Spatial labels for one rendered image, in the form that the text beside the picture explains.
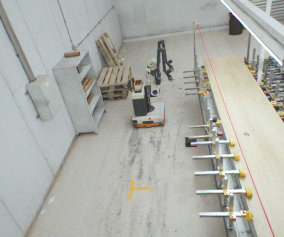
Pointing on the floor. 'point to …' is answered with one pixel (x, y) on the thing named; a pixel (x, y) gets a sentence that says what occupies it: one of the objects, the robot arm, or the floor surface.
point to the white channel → (277, 27)
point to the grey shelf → (62, 67)
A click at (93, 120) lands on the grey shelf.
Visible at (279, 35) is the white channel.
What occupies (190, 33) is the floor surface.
